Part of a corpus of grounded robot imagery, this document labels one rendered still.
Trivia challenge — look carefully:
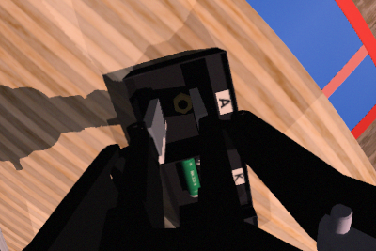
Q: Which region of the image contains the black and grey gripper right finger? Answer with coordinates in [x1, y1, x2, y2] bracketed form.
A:
[189, 88, 376, 251]

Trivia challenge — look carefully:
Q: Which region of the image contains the brass hex nut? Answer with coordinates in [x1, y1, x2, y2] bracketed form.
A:
[173, 93, 193, 114]

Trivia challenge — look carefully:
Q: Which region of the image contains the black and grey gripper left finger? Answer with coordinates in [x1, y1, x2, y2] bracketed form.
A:
[22, 98, 167, 251]

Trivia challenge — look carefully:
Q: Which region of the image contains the black three-compartment bin rack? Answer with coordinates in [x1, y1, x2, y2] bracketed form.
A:
[122, 47, 259, 227]

